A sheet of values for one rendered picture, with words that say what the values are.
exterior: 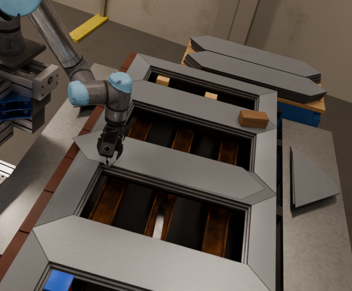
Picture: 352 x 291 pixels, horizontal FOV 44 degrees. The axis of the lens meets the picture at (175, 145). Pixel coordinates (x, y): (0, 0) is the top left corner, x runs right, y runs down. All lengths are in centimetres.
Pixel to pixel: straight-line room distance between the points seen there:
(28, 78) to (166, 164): 61
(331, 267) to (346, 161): 201
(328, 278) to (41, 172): 112
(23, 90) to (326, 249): 128
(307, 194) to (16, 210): 111
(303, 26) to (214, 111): 231
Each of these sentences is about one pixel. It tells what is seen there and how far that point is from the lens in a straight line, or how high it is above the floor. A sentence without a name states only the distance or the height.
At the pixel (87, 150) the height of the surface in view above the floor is 85.
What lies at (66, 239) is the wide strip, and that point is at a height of 85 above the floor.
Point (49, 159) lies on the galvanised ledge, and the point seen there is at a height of 68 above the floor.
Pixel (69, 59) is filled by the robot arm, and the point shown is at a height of 122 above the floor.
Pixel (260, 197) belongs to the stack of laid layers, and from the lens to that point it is 164.
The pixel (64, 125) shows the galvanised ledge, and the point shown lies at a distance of 203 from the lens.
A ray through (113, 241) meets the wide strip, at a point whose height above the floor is 85.
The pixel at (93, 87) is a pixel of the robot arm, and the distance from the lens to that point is 136.
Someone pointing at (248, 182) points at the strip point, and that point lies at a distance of 168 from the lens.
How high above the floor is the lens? 192
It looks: 38 degrees down
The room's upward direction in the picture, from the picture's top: 15 degrees clockwise
